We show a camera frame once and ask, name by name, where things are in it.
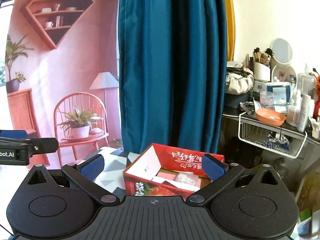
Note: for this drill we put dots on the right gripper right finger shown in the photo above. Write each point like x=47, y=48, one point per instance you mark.
x=222, y=176

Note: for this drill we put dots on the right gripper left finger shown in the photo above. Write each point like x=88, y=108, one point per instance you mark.
x=82, y=176

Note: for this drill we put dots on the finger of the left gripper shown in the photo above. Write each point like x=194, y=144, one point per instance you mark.
x=36, y=145
x=13, y=134

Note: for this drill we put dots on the white flat box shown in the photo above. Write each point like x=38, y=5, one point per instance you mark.
x=176, y=184

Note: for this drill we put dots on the pink flat box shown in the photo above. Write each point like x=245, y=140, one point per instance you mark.
x=173, y=177

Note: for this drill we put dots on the red strawberry cardboard box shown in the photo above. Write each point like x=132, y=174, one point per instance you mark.
x=165, y=171

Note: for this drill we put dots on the grey desk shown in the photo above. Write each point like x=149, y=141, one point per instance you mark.
x=234, y=115

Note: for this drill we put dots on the orange bowl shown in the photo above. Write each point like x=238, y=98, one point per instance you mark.
x=270, y=117

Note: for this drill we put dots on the beige bag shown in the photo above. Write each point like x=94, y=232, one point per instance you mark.
x=239, y=80

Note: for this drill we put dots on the white lotion bottle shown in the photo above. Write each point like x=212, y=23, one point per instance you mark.
x=304, y=113

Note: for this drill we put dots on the white brush holder cup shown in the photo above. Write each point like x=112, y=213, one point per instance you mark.
x=261, y=72

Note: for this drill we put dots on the orange flowers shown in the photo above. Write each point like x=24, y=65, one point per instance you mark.
x=317, y=89

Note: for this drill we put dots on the round white mirror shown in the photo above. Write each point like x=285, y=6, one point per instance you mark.
x=282, y=51

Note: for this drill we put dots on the teal curtain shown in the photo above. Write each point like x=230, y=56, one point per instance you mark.
x=172, y=72

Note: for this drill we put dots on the white wire basket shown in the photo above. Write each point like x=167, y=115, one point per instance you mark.
x=278, y=140

